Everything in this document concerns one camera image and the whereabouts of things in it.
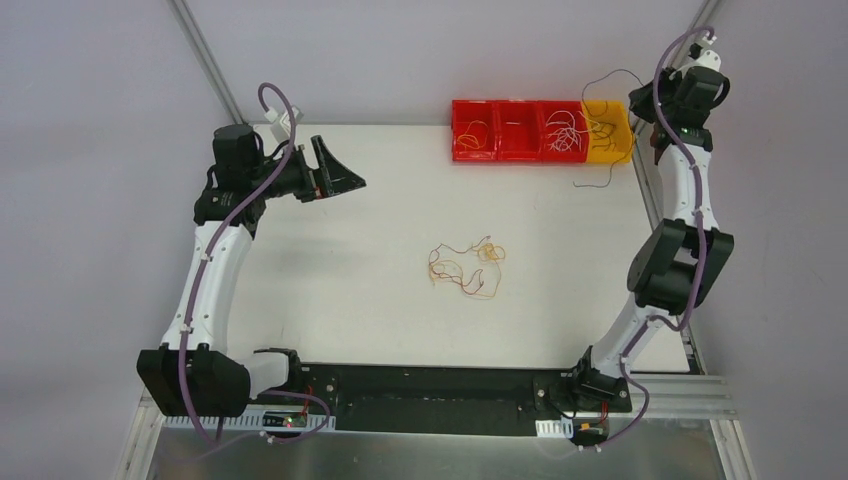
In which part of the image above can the black wire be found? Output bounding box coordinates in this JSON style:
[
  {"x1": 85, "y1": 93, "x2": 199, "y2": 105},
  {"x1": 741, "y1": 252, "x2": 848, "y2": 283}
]
[{"x1": 586, "y1": 119, "x2": 617, "y2": 155}]

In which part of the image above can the white wire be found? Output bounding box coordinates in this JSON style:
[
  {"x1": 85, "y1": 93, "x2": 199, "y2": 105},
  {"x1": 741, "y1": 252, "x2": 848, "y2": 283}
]
[{"x1": 541, "y1": 109, "x2": 590, "y2": 155}]

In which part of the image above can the yellow wire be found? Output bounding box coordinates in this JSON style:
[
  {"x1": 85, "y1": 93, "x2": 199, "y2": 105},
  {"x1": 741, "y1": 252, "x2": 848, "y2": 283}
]
[{"x1": 454, "y1": 119, "x2": 490, "y2": 152}]

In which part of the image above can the coloured wire bundle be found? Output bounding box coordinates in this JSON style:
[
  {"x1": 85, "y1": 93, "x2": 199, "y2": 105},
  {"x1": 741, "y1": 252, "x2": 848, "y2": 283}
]
[{"x1": 427, "y1": 236, "x2": 507, "y2": 301}]

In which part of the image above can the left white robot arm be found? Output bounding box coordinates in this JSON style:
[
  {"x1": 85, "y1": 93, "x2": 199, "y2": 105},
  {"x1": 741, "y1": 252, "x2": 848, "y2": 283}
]
[{"x1": 136, "y1": 124, "x2": 366, "y2": 418}]

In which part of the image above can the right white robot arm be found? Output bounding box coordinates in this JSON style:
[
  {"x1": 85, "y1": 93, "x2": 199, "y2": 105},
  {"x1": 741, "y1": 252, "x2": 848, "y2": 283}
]
[{"x1": 565, "y1": 65, "x2": 735, "y2": 410}]

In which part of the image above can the yellow bin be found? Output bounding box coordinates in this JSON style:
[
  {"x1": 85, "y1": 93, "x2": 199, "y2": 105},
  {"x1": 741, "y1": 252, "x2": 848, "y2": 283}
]
[{"x1": 582, "y1": 100, "x2": 634, "y2": 165}]

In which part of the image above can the right red bin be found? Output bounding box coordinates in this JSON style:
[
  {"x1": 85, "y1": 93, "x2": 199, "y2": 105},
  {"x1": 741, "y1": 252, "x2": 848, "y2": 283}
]
[{"x1": 535, "y1": 100, "x2": 588, "y2": 164}]

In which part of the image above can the left red bin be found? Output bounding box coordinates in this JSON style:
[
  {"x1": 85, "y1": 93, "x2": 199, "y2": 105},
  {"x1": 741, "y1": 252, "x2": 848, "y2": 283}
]
[{"x1": 451, "y1": 100, "x2": 496, "y2": 162}]

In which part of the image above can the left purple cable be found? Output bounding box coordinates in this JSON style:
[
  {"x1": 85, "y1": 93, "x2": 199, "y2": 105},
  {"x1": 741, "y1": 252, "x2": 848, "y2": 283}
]
[{"x1": 158, "y1": 82, "x2": 332, "y2": 462}]

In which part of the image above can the purple cable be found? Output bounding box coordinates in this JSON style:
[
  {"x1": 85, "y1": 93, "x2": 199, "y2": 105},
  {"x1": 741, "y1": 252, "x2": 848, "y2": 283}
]
[
  {"x1": 536, "y1": 26, "x2": 717, "y2": 462},
  {"x1": 158, "y1": 82, "x2": 332, "y2": 462}
]

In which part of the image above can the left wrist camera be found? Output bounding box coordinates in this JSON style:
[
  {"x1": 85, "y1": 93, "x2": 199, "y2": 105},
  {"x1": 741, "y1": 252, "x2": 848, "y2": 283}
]
[{"x1": 264, "y1": 107, "x2": 291, "y2": 142}]

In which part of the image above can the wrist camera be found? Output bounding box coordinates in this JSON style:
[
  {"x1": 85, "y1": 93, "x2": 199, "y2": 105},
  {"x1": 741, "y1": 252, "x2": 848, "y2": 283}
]
[
  {"x1": 264, "y1": 107, "x2": 291, "y2": 142},
  {"x1": 688, "y1": 41, "x2": 721, "y2": 71}
]

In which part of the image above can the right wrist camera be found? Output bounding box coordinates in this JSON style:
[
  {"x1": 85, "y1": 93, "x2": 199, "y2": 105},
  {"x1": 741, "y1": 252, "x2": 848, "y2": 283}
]
[{"x1": 688, "y1": 41, "x2": 721, "y2": 71}]

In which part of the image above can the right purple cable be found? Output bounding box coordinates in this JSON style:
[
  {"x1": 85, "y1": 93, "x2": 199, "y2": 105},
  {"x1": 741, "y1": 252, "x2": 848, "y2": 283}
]
[{"x1": 536, "y1": 26, "x2": 717, "y2": 462}]

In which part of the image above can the aluminium frame rail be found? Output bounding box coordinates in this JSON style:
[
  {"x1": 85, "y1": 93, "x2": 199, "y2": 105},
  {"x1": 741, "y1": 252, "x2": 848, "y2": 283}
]
[{"x1": 117, "y1": 375, "x2": 757, "y2": 479}]

